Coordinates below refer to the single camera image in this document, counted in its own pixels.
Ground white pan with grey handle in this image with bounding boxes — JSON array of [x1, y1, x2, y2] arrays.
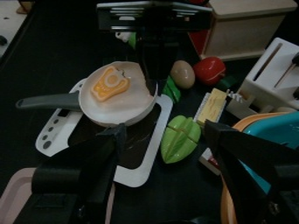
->
[[15, 60, 159, 128]]

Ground orange plate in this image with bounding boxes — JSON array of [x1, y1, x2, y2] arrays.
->
[[220, 111, 292, 224]]

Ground orange toy toast with egg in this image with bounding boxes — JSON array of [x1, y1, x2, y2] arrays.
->
[[90, 65, 131, 102]]

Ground pink tray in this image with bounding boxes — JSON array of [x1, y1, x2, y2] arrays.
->
[[0, 166, 118, 224]]

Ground dark green toy vegetable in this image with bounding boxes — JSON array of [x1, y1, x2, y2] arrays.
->
[[162, 74, 183, 103]]

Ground white toy induction stove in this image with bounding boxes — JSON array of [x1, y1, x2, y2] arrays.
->
[[34, 78, 174, 188]]

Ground red toy tomato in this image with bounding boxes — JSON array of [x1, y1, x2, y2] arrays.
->
[[191, 56, 229, 87]]

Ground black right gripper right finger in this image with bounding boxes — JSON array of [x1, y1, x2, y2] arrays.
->
[[204, 119, 299, 224]]

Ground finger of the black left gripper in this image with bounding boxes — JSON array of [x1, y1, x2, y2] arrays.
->
[[157, 30, 182, 81], [135, 30, 159, 95]]

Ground toy knife with dark handle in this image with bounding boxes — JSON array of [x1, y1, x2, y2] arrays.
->
[[274, 52, 299, 89]]

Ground brown toy egg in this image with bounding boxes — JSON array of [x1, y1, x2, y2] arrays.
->
[[170, 59, 197, 90]]

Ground light green sliced toy vegetable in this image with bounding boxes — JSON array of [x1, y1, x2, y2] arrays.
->
[[159, 115, 204, 165]]

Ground white and red toy piece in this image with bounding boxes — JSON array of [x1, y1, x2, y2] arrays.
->
[[198, 146, 222, 177]]

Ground white toy knife block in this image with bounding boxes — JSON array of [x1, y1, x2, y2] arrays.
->
[[226, 37, 299, 120]]

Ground yellow toy butter on board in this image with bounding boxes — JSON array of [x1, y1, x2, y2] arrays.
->
[[193, 87, 230, 127]]

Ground teal bowl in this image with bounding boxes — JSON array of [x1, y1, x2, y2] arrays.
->
[[238, 111, 299, 194]]

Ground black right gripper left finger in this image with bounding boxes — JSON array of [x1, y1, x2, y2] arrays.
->
[[14, 122, 129, 224]]

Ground white and green toy piece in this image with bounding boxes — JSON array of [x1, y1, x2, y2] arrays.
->
[[115, 31, 138, 50]]

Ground light wooden toy box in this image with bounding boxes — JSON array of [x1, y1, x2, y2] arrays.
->
[[199, 0, 299, 62]]

